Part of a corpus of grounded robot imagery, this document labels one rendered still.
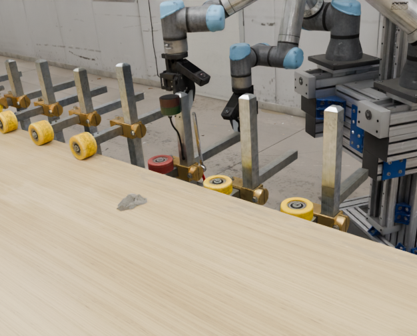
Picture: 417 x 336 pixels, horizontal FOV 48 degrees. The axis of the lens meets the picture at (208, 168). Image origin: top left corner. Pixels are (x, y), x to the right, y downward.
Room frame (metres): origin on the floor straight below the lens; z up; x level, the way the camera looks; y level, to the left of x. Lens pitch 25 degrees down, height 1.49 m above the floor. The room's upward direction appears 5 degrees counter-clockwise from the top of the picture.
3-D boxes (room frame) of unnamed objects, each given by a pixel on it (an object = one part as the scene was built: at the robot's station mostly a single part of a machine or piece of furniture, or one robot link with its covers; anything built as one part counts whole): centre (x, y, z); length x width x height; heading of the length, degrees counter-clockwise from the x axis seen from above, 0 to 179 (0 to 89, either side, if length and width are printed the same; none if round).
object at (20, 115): (1.95, 0.61, 0.95); 0.50 x 0.04 x 0.04; 138
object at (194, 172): (1.39, 0.09, 0.85); 0.13 x 0.06 x 0.05; 48
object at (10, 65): (2.04, 0.81, 0.89); 0.03 x 0.03 x 0.48; 48
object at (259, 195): (1.23, -0.10, 0.83); 0.13 x 0.06 x 0.05; 48
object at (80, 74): (1.71, 0.44, 0.90); 0.03 x 0.03 x 0.48; 48
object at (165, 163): (1.35, 0.15, 0.85); 0.08 x 0.08 x 0.11
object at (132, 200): (1.09, 0.21, 0.91); 0.09 x 0.07 x 0.02; 132
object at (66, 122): (1.78, 0.43, 0.95); 0.50 x 0.04 x 0.04; 138
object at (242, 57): (1.68, -0.15, 1.13); 0.09 x 0.08 x 0.11; 136
